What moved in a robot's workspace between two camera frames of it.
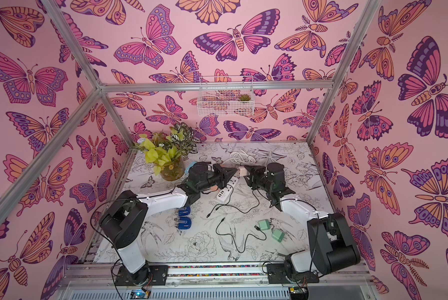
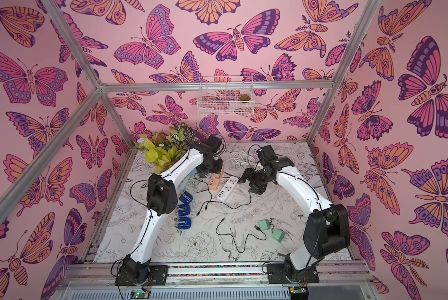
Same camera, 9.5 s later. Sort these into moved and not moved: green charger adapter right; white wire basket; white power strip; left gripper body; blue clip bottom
Moved: left gripper body
Not moved: white power strip; blue clip bottom; white wire basket; green charger adapter right
